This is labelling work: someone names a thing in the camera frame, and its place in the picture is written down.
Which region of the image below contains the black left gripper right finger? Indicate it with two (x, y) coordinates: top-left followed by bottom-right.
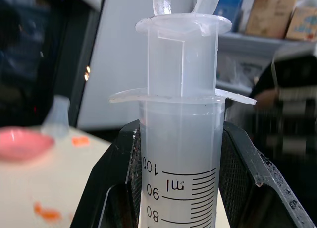
(219, 120), (317, 228)

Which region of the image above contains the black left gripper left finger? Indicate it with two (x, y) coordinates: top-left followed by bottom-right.
(70, 119), (143, 228)

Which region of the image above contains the clear plastic 100 ml syringe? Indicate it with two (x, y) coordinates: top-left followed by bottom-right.
(108, 0), (258, 228)

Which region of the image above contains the small translucent plastic cap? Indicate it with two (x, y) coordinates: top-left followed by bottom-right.
(41, 95), (71, 139)

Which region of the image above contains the person in black clothing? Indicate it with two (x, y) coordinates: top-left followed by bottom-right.
(249, 43), (317, 156)

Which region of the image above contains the white panel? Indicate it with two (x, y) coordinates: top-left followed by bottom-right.
(78, 0), (156, 132)

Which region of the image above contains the black equipment with lights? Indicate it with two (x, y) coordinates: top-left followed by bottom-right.
(0, 0), (107, 128)

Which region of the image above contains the printed brown cardboard box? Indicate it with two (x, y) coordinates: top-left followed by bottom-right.
(285, 6), (317, 42)

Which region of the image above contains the tall brown cardboard box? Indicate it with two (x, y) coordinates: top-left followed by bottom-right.
(244, 0), (301, 39)

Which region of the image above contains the blue box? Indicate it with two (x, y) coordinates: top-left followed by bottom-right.
(213, 0), (245, 32)

